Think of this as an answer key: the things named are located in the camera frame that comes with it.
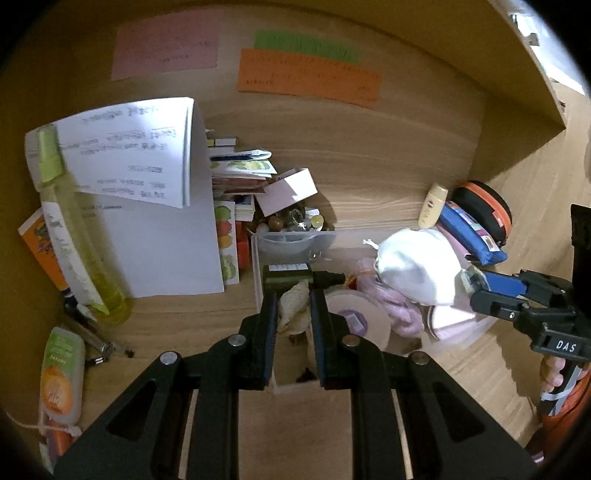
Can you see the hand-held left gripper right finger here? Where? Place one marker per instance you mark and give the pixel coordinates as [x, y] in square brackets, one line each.
[321, 332]

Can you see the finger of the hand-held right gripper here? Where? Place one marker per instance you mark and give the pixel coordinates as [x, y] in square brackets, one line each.
[503, 284]
[496, 305]

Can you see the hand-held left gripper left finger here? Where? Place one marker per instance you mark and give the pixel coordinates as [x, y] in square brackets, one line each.
[270, 332]

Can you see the beige ribbed object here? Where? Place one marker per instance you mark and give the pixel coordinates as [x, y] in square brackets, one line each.
[291, 307]

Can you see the white cloth pouch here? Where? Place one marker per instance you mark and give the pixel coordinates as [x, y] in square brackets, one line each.
[415, 267]

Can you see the clear plastic storage bin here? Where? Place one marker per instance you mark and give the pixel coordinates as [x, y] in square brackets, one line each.
[281, 240]

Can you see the wooden desktop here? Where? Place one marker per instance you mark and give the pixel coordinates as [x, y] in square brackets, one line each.
[184, 323]

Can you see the person's right hand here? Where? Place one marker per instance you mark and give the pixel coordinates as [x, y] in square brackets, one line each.
[553, 374]

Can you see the white lidded cup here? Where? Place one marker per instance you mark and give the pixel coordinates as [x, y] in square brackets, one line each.
[358, 318]

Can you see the white round compact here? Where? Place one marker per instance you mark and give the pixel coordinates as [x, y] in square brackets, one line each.
[455, 318]

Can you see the dark green bottle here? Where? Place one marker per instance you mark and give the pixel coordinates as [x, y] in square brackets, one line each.
[288, 276]

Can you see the blue pencil case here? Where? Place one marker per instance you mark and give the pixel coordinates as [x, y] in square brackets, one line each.
[468, 235]

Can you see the orange and black round case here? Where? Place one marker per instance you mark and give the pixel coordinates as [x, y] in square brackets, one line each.
[485, 207]

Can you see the pink beaded mesh bag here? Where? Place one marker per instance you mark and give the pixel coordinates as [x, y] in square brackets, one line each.
[392, 300]

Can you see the fruit sticker sheet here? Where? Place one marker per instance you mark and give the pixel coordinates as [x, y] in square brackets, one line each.
[226, 240]

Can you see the cream squeeze tube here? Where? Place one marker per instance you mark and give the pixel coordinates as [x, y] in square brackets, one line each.
[433, 205]

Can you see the brown round bead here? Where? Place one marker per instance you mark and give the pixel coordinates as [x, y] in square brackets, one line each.
[276, 224]

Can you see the white paper sheet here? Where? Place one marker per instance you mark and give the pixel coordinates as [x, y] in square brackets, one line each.
[161, 249]

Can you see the small white cardboard box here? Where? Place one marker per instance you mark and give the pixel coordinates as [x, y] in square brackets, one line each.
[288, 189]

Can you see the stack of printed cards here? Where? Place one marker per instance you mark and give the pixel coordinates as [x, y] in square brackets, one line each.
[240, 170]

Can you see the metal pens and clips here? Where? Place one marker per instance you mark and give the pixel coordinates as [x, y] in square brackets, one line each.
[97, 341]

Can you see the white bottle with orange label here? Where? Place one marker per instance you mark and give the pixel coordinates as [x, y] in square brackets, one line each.
[60, 374]

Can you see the yellow-green spray bottle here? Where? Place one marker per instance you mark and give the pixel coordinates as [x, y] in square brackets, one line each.
[74, 230]

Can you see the curled printed paper sheet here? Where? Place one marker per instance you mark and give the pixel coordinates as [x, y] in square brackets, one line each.
[134, 147]

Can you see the orange squeeze tube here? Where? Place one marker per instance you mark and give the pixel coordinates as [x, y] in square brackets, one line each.
[44, 249]

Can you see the orange sticky note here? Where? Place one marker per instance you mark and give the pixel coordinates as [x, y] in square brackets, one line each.
[309, 78]

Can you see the green sticky note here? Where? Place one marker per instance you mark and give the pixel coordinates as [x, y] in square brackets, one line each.
[307, 46]

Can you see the pink sticky note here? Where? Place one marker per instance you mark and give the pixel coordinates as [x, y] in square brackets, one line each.
[164, 44]

